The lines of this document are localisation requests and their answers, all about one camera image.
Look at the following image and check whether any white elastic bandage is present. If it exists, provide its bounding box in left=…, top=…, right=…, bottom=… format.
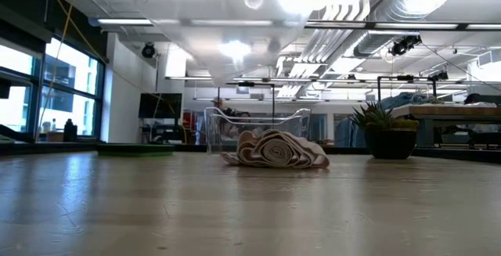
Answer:
left=221, top=128, right=330, bottom=170

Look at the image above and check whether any clear plastic bag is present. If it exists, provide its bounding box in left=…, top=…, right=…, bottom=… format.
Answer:
left=131, top=0, right=314, bottom=88

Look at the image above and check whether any person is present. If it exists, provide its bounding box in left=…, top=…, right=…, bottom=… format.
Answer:
left=463, top=92, right=486, bottom=106
left=213, top=97, right=251, bottom=118

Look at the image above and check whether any black metal stand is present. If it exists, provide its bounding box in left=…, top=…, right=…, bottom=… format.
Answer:
left=377, top=74, right=438, bottom=104
left=217, top=81, right=276, bottom=124

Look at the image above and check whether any clear plastic bin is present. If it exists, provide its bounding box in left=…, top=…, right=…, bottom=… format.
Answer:
left=203, top=106, right=312, bottom=155

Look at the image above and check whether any red cabinet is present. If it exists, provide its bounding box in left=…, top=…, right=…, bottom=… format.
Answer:
left=182, top=110, right=200, bottom=132

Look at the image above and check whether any black monitor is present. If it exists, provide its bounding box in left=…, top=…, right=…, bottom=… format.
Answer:
left=138, top=92, right=184, bottom=120

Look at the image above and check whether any green container lid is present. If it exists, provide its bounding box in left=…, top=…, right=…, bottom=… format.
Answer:
left=96, top=142, right=175, bottom=158

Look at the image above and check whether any potted succulent plant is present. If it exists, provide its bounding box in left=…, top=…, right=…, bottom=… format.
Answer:
left=349, top=101, right=420, bottom=160

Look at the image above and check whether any ceiling light strip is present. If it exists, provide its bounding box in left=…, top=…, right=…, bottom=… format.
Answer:
left=96, top=17, right=153, bottom=26

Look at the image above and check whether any black track light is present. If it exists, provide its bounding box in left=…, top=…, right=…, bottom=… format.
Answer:
left=389, top=34, right=423, bottom=57

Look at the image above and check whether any large window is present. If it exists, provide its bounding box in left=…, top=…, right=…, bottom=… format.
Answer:
left=0, top=32, right=106, bottom=143

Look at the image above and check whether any wooden workbench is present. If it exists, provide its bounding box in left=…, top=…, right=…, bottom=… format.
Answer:
left=391, top=104, right=501, bottom=132

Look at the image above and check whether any silver ventilation duct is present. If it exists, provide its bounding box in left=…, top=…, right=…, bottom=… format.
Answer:
left=351, top=0, right=463, bottom=57

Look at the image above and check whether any yellow hanging cable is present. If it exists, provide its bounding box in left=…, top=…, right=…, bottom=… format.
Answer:
left=34, top=0, right=109, bottom=142

